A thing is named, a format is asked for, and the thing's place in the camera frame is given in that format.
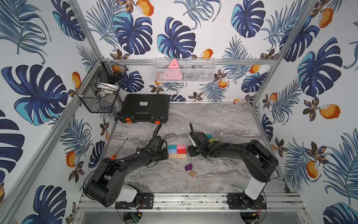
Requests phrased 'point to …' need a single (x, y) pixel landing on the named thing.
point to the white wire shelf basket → (191, 70)
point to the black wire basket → (99, 90)
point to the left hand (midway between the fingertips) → (166, 153)
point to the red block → (182, 151)
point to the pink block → (181, 147)
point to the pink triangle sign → (173, 72)
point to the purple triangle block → (189, 167)
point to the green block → (211, 140)
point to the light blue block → (172, 150)
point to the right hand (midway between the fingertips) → (192, 148)
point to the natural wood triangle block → (192, 173)
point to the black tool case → (150, 108)
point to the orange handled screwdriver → (113, 157)
